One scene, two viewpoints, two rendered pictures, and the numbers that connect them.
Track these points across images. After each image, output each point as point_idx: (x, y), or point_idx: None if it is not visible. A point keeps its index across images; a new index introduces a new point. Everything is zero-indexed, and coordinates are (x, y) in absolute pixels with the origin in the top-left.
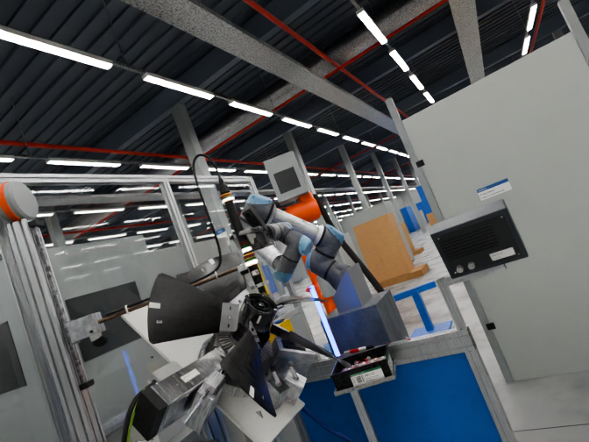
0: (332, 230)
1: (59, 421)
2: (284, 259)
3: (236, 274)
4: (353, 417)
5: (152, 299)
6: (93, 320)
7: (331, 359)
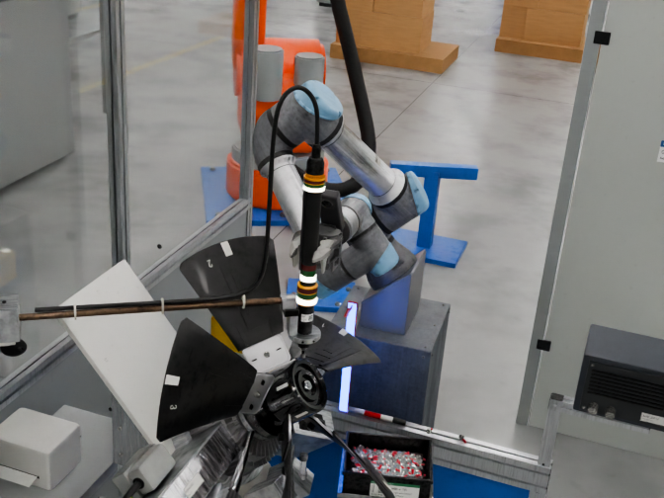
0: (417, 195)
1: None
2: (340, 269)
3: (268, 295)
4: (321, 486)
5: (171, 370)
6: (17, 321)
7: (330, 410)
